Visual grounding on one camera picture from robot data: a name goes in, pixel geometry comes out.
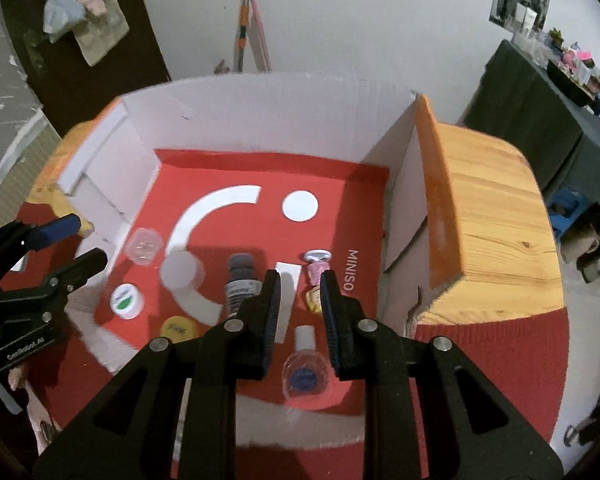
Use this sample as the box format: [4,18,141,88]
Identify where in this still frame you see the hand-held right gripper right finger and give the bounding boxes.
[320,269,566,480]

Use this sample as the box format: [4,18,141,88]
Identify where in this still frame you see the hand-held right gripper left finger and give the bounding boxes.
[32,269,282,480]

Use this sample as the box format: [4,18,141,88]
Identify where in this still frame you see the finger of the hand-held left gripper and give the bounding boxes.
[0,248,109,311]
[0,213,82,281]

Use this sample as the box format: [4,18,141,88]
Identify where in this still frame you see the dark bottle with label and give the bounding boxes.
[224,252,261,318]

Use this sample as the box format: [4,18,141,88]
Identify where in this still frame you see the small pink silver-capped bottle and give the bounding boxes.
[303,250,332,286]

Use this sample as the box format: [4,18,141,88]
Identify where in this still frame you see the clear bottle with white cap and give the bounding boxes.
[282,325,328,400]

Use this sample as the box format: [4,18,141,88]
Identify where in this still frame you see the clear round lidded container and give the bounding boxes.
[126,227,162,265]

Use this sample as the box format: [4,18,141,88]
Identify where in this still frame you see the white round lid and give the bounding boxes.
[160,251,206,290]

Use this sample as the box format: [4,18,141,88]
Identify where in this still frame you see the yellow-capped clear jar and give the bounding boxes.
[160,315,198,342]

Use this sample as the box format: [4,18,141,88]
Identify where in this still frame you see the red cardboard box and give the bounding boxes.
[55,72,468,448]

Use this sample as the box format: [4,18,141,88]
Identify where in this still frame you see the person's left hand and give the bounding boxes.
[7,362,33,393]

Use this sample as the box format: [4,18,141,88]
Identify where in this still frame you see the white jar with green label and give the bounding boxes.
[110,284,145,321]

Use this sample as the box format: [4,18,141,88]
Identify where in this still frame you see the dark wooden door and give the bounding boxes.
[0,0,173,136]

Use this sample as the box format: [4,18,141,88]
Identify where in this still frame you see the red cloth mat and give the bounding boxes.
[10,200,571,480]

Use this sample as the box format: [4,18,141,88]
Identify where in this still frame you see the beige hanging cloth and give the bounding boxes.
[72,0,131,67]

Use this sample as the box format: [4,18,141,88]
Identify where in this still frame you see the grey plastic bag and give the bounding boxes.
[42,0,88,43]

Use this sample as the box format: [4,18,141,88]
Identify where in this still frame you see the blue plastic stool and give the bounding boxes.
[547,185,593,241]

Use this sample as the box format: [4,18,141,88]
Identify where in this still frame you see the dark shoes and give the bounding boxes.
[562,225,600,286]

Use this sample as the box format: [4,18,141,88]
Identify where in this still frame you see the dark cloth covered table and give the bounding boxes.
[462,40,600,211]

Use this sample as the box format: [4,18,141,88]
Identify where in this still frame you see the clutter of small items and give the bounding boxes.
[510,25,600,136]

